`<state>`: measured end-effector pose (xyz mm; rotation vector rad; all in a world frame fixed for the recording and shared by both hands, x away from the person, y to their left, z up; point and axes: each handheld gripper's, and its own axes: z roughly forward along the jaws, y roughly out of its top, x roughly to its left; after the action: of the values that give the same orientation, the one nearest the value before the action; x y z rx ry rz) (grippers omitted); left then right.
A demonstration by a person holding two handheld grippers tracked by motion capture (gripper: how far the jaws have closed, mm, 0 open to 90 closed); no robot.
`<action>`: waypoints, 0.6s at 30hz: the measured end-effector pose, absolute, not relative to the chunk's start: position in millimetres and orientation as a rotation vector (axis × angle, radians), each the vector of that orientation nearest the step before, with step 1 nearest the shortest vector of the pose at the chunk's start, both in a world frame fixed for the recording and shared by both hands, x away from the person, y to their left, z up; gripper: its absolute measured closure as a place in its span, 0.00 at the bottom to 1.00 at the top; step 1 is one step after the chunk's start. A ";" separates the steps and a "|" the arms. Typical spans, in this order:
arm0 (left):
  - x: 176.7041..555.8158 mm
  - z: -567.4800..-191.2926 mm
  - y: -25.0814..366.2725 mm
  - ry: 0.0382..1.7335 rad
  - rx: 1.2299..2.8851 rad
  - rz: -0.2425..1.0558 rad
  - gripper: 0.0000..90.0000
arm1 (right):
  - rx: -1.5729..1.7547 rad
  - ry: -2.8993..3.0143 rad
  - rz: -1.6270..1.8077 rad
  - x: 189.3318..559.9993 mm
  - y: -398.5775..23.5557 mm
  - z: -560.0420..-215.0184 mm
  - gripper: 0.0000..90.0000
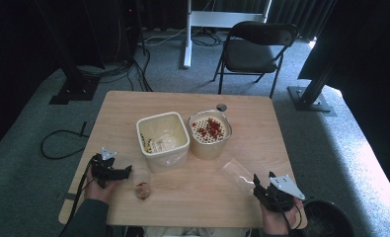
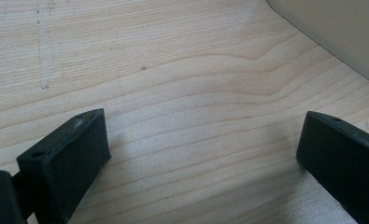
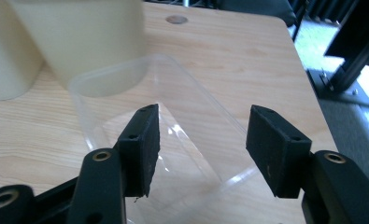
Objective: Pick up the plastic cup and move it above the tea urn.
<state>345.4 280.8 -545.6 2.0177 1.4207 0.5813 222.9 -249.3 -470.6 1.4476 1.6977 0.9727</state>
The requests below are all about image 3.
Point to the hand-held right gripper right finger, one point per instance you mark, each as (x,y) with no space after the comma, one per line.
(275,149)

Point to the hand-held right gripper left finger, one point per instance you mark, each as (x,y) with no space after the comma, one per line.
(138,155)

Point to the clear plastic container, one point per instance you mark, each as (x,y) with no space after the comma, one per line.
(191,102)

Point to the cream round bin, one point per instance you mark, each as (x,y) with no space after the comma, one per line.
(85,40)

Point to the black metal stand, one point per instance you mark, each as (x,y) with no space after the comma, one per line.
(350,49)

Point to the round table grommet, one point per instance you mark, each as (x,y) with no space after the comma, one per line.
(176,19)

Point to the cream square bin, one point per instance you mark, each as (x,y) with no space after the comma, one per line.
(4,56)

